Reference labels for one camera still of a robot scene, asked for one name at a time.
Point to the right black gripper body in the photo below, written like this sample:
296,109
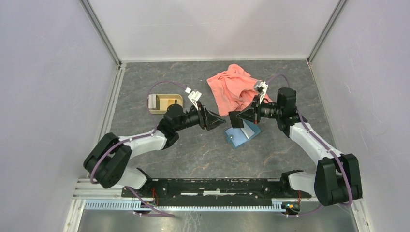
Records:
263,109

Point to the grey card stack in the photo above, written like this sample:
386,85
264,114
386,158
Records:
153,102

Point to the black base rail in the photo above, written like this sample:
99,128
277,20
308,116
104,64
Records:
213,192

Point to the pink crumpled cloth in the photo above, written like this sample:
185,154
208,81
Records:
233,89

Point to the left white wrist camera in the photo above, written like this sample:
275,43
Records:
193,95

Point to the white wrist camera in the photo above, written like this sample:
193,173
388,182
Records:
261,87
193,95

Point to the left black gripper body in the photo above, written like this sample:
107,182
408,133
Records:
196,117

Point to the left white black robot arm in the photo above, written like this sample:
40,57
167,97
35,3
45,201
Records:
107,163

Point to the blue card holder wallet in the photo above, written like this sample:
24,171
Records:
237,137

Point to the beige oval tray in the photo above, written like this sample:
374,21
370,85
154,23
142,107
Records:
167,100

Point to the white slotted cable duct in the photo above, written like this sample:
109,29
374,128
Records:
137,205

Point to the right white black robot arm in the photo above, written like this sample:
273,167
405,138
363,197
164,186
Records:
337,178

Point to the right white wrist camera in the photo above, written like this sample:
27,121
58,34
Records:
261,87

